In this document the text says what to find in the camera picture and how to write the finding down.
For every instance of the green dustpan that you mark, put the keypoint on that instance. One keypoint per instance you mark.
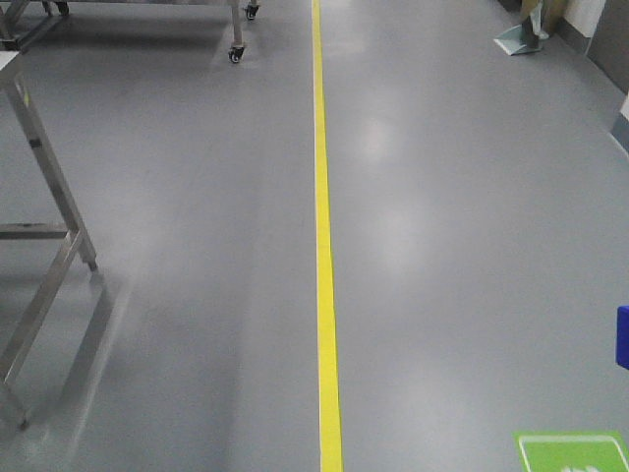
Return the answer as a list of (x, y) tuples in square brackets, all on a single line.
[(528, 36)]

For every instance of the small blue parts bin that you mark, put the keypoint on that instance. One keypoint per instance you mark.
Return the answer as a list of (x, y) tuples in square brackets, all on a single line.
[(622, 337)]

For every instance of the green floor sign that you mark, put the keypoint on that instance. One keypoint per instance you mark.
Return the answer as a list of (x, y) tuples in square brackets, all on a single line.
[(572, 451)]

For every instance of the steel cart with casters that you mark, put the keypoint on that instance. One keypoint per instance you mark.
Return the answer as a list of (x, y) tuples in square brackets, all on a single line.
[(128, 22)]

